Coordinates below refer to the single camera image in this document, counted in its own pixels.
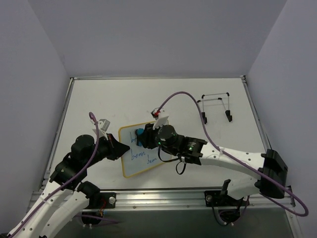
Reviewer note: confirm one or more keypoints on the yellow framed whiteboard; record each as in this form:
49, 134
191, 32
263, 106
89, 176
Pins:
138, 159

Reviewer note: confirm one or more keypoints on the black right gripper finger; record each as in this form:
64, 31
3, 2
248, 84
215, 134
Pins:
140, 131
142, 142

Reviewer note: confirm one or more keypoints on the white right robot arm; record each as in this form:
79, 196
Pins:
266, 172

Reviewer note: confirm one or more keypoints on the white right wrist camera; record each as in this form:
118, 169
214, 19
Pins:
160, 116

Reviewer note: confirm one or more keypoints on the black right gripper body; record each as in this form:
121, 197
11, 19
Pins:
145, 136

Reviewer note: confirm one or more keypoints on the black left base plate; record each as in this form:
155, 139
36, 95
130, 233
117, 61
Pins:
102, 200

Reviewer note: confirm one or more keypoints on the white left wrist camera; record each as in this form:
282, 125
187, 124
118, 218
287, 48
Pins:
103, 125

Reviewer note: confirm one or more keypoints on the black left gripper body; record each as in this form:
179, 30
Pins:
112, 147

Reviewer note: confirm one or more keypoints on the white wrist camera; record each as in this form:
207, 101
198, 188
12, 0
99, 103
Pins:
103, 125
160, 116

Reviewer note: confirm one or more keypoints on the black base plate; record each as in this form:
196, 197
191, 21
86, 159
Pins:
214, 198
102, 200

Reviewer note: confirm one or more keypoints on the blue bone shaped eraser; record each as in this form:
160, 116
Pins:
139, 137

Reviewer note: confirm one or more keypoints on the metal wire whiteboard stand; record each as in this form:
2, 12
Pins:
215, 99

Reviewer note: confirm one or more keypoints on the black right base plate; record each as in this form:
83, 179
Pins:
214, 198

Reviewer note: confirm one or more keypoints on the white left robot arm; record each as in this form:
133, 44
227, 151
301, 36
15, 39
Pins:
66, 192

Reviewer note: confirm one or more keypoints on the aluminium front rail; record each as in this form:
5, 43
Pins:
173, 199

